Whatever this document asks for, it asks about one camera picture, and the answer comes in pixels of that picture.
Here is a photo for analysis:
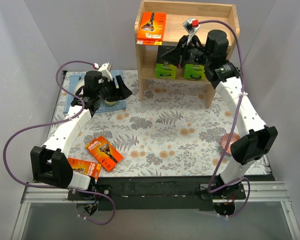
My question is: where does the green black razor box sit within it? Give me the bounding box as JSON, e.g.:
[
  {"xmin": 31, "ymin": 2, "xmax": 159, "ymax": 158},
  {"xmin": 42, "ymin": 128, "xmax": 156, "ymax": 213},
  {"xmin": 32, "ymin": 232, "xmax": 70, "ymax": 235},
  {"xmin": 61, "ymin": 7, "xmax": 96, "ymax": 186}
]
[
  {"xmin": 155, "ymin": 45, "xmax": 177, "ymax": 79},
  {"xmin": 183, "ymin": 63, "xmax": 206, "ymax": 81}
]

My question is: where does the orange razor box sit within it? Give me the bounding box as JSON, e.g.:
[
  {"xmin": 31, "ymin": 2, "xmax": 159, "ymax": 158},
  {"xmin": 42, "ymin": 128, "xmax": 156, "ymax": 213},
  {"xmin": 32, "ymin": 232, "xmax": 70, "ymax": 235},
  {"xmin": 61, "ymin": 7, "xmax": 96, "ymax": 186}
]
[
  {"xmin": 136, "ymin": 12, "xmax": 167, "ymax": 46},
  {"xmin": 67, "ymin": 157, "xmax": 102, "ymax": 181},
  {"xmin": 85, "ymin": 135, "xmax": 124, "ymax": 172}
]

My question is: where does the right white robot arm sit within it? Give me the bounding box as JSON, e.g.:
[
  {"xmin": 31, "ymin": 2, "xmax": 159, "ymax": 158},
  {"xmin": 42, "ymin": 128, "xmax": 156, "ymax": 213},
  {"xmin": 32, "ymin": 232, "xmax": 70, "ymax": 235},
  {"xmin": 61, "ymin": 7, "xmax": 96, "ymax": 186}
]
[{"xmin": 166, "ymin": 29, "xmax": 278, "ymax": 199}]

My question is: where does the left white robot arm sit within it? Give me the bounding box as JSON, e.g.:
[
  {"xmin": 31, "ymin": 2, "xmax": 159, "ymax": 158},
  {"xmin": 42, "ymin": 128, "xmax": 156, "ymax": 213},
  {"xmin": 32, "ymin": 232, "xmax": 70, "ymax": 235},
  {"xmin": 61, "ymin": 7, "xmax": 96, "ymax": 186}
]
[{"xmin": 30, "ymin": 70, "xmax": 132, "ymax": 200}]

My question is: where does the wooden two-tier shelf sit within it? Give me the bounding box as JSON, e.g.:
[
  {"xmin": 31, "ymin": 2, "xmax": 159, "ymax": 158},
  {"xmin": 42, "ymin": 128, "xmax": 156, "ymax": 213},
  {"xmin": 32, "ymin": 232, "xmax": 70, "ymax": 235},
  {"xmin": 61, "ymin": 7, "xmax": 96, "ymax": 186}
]
[{"xmin": 134, "ymin": 0, "xmax": 240, "ymax": 102}]

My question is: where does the yellow mug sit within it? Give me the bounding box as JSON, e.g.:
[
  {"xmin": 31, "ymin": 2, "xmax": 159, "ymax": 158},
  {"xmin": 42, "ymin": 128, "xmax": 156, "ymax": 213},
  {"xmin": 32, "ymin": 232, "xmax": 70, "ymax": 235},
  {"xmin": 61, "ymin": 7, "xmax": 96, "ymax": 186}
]
[{"xmin": 104, "ymin": 100, "xmax": 120, "ymax": 106}]

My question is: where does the white plate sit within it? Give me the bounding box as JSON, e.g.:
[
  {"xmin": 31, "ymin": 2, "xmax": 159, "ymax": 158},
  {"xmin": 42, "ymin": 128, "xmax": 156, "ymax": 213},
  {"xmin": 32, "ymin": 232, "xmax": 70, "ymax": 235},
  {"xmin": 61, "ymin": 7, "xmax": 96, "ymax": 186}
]
[{"xmin": 74, "ymin": 79, "xmax": 85, "ymax": 102}]

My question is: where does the blue checkered cloth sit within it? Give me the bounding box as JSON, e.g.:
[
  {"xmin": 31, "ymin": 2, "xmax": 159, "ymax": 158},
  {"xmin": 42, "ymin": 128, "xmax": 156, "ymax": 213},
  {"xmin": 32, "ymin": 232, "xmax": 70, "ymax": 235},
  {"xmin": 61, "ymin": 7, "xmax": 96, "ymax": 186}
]
[{"xmin": 63, "ymin": 69, "xmax": 127, "ymax": 115}]

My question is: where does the floral tablecloth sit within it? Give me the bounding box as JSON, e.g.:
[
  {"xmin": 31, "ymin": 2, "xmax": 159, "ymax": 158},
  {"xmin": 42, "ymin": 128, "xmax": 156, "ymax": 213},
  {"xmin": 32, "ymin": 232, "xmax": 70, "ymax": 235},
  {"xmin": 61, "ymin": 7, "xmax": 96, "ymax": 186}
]
[{"xmin": 67, "ymin": 70, "xmax": 233, "ymax": 177}]

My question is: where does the red patterned bowl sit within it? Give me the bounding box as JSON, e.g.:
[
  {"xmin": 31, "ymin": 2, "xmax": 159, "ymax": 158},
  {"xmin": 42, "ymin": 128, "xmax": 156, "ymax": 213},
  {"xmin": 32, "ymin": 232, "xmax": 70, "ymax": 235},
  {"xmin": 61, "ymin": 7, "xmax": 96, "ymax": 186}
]
[{"xmin": 220, "ymin": 133, "xmax": 240, "ymax": 155}]

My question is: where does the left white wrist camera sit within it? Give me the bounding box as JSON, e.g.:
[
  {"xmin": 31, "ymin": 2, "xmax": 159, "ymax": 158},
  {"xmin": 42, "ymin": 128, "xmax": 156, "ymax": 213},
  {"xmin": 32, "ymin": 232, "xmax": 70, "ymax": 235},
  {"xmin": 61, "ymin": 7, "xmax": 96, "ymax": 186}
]
[{"xmin": 93, "ymin": 62, "xmax": 113, "ymax": 82}]

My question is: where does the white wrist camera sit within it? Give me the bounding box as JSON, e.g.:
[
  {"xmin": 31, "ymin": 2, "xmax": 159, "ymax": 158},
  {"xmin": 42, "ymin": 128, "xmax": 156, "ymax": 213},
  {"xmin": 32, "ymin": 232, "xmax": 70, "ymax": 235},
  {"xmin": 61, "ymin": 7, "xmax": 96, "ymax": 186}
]
[
  {"xmin": 93, "ymin": 62, "xmax": 113, "ymax": 82},
  {"xmin": 182, "ymin": 17, "xmax": 200, "ymax": 45}
]

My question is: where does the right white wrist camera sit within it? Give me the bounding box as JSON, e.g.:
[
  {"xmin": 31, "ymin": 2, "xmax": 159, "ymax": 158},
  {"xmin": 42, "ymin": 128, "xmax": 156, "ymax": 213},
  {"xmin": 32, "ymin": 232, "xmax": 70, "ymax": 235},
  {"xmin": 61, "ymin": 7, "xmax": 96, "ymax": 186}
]
[{"xmin": 182, "ymin": 17, "xmax": 200, "ymax": 45}]

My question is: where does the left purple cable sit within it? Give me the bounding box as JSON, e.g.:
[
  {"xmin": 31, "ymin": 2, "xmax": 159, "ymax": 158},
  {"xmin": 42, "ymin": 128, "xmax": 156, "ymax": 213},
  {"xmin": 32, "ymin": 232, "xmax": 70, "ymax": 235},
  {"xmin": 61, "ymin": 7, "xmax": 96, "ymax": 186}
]
[{"xmin": 2, "ymin": 60, "xmax": 116, "ymax": 225}]

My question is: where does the purple cable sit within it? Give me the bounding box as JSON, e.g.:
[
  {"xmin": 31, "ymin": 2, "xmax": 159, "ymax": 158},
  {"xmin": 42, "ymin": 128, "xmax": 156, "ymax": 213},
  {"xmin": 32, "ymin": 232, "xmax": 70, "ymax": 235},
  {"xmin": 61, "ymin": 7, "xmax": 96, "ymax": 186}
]
[
  {"xmin": 198, "ymin": 19, "xmax": 251, "ymax": 218},
  {"xmin": 2, "ymin": 60, "xmax": 116, "ymax": 225}
]

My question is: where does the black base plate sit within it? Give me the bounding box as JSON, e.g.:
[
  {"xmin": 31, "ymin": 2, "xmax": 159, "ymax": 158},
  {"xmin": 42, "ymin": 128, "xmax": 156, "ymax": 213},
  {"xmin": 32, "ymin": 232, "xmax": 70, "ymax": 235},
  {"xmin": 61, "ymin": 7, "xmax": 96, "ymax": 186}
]
[{"xmin": 67, "ymin": 174, "xmax": 248, "ymax": 212}]

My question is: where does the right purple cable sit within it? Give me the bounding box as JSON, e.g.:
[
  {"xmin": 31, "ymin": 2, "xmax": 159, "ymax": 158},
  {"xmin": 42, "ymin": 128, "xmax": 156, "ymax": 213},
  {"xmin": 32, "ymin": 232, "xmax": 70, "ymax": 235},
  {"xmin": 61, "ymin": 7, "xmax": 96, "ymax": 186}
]
[{"xmin": 198, "ymin": 19, "xmax": 251, "ymax": 218}]

